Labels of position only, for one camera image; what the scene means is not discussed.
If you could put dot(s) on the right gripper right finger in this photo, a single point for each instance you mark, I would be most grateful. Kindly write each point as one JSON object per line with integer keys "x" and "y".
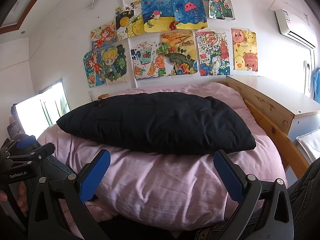
{"x": 263, "y": 211}

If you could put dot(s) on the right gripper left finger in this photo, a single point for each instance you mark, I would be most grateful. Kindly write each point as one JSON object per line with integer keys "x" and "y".
{"x": 47, "y": 220}

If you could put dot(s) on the black garment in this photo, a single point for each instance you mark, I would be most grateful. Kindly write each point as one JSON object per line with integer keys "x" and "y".
{"x": 163, "y": 122}

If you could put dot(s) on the person left hand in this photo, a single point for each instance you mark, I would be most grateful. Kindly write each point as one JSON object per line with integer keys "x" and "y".
{"x": 21, "y": 199}

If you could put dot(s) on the window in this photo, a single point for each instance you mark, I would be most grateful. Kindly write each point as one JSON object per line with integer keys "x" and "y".
{"x": 41, "y": 111}

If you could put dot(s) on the pink duvet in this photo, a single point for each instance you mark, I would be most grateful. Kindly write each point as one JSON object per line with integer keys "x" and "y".
{"x": 184, "y": 193}

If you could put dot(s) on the wooden cabinet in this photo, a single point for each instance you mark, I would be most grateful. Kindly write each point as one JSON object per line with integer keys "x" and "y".
{"x": 294, "y": 113}

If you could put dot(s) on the red-haired girl lower drawing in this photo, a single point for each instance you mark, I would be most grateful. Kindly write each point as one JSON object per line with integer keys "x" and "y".
{"x": 94, "y": 70}

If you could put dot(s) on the blue hanging cloth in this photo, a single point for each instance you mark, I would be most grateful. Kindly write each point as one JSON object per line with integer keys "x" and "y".
{"x": 316, "y": 86}

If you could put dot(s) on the blond boy drawing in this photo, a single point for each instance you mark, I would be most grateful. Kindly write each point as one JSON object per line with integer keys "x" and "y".
{"x": 114, "y": 64}

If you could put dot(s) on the flying girl drawing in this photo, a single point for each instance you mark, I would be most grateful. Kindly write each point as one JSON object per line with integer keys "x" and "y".
{"x": 104, "y": 36}

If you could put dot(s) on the orange fruit drawing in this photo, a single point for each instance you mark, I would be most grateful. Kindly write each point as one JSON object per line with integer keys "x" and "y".
{"x": 147, "y": 58}

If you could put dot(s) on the pineapple black yellow drawing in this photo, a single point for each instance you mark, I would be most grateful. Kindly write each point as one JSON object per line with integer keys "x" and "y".
{"x": 129, "y": 20}

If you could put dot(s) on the yellow pink bears drawing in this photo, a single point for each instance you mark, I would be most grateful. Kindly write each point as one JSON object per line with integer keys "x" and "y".
{"x": 245, "y": 50}

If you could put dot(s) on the city doodle 2024 drawing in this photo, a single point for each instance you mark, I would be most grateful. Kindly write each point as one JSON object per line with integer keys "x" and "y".
{"x": 213, "y": 53}

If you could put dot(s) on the landscape hill drawing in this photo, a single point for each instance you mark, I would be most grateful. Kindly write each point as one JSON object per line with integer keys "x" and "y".
{"x": 179, "y": 48}

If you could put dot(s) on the white air conditioner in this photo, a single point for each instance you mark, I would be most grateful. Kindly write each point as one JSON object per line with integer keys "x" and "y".
{"x": 296, "y": 29}

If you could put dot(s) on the blue sea fish drawing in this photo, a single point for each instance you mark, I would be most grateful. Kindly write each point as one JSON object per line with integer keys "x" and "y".
{"x": 158, "y": 16}

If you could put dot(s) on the red-haired boy drawing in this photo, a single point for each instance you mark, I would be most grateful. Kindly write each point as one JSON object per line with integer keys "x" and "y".
{"x": 221, "y": 10}

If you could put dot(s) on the pink jellyfish drawing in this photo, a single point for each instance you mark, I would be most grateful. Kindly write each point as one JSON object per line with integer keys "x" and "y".
{"x": 189, "y": 14}

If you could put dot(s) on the wooden bed frame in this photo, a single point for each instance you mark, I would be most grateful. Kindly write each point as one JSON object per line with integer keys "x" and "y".
{"x": 289, "y": 153}

